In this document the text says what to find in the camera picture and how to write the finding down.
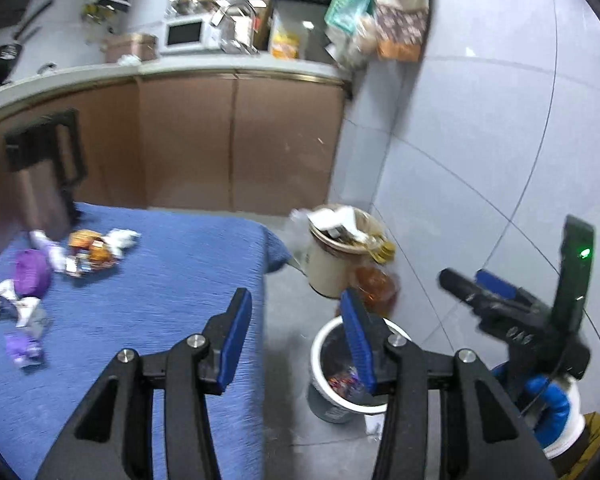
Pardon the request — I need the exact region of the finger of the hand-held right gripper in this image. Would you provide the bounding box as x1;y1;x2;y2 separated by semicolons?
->
475;269;552;312
439;268;502;314

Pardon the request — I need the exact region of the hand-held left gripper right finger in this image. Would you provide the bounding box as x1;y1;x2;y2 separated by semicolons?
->
340;288;558;480

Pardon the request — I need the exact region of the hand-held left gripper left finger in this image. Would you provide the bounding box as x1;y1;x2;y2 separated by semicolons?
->
35;287;253;480

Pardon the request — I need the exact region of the white plastic trash bin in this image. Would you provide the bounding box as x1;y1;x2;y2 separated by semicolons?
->
307;316;412;423

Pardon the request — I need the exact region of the white tissue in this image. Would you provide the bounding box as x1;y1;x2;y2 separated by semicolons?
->
105;228;142;258

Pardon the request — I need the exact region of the orange snack wrapper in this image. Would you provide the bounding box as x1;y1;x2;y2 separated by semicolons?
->
67;229;115;263

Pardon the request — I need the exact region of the small colourful wrapper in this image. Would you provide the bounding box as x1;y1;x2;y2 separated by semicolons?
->
55;252;93;278

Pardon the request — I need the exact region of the grey silver wrapper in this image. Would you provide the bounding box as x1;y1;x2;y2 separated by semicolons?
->
12;297;48;338

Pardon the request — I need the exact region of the small purple wrapper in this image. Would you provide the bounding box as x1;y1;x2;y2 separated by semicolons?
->
5;332;45;368

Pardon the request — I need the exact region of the large purple wrapper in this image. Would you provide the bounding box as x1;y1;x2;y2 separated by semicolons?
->
14;249;53;297

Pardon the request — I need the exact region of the white silver wrapper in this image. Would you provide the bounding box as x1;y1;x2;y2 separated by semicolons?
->
0;280;18;323

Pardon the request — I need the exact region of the person's right forearm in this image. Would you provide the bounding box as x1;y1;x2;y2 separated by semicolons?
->
550;411;600;478

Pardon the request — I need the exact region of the person's right hand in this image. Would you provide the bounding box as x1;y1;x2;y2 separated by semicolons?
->
491;361;588;458

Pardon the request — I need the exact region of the cream bucket with waste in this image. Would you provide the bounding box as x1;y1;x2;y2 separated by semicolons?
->
307;204;381;298

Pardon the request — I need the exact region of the yellow oil bottle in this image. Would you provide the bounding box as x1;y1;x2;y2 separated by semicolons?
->
367;240;396;263

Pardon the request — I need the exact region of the blue tablecloth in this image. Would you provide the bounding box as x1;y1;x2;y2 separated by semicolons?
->
0;201;291;480

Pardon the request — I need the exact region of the clear plastic bag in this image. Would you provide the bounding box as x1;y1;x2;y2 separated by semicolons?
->
280;207;313;268

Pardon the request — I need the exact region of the brown kitchen cabinet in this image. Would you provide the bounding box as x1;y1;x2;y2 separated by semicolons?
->
0;55;353;271

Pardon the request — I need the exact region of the floral cloth bag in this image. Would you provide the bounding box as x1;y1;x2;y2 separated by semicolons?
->
372;0;433;63

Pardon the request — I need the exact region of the yellow package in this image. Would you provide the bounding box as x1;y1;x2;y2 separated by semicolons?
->
270;22;301;59

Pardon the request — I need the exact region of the green bag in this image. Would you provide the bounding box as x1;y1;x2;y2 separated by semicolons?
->
325;0;376;36

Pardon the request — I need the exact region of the white microwave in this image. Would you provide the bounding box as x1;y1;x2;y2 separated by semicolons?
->
160;16;221;55

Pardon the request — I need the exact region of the brown box on counter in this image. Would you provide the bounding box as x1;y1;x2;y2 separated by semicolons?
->
102;32;158;65

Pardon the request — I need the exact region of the steel faucet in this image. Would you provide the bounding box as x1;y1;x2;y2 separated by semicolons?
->
212;2;258;53

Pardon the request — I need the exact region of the steel pot with lid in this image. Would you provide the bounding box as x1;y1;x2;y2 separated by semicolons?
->
167;0;221;18

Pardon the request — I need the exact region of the black frying pan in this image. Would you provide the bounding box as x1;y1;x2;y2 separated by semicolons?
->
0;0;56;93

